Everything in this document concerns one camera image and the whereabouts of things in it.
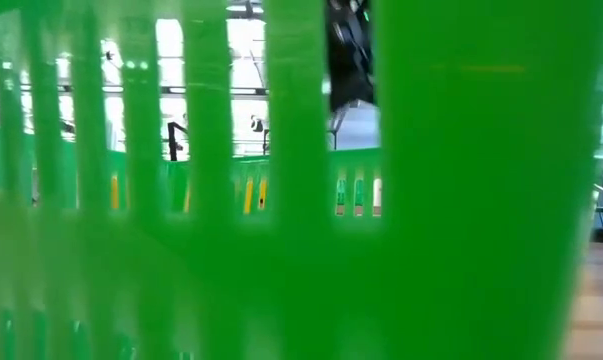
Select green plastic basket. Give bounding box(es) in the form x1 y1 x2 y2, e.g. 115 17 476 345
0 0 603 360

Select yellow plastic basket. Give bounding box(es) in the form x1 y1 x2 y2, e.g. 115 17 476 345
108 172 270 216

